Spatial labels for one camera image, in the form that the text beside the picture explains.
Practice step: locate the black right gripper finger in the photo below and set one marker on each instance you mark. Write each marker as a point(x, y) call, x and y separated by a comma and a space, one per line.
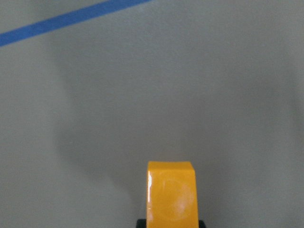
point(141, 223)

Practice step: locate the orange trapezoid block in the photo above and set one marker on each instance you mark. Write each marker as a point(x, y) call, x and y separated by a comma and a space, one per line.
point(171, 200)

